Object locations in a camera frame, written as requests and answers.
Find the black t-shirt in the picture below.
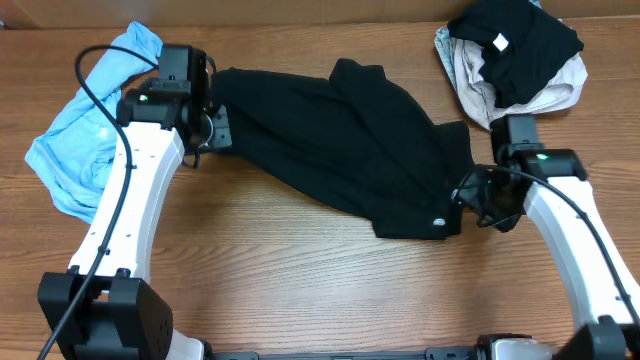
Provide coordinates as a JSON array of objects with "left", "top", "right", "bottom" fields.
[{"left": 213, "top": 58, "right": 474, "bottom": 240}]

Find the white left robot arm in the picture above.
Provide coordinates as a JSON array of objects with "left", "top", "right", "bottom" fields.
[{"left": 38, "top": 90, "right": 231, "bottom": 359}]

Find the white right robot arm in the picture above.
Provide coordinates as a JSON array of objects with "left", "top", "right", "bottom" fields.
[{"left": 452, "top": 149, "right": 639, "bottom": 359}]

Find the folded beige garment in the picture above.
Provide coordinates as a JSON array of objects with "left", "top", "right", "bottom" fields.
[{"left": 450, "top": 38, "right": 588, "bottom": 129}]

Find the light blue t-shirt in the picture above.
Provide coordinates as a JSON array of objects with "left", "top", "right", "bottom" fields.
[{"left": 25, "top": 49, "right": 151, "bottom": 223}]

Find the folded black garment on pile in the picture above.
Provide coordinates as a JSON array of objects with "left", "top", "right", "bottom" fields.
[{"left": 448, "top": 0, "right": 584, "bottom": 88}]

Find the folded grey striped garment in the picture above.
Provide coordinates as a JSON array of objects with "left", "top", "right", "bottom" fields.
[{"left": 434, "top": 26, "right": 456, "bottom": 87}]

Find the brown cardboard wall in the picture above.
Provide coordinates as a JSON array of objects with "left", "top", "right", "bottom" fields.
[{"left": 0, "top": 0, "right": 640, "bottom": 30}]

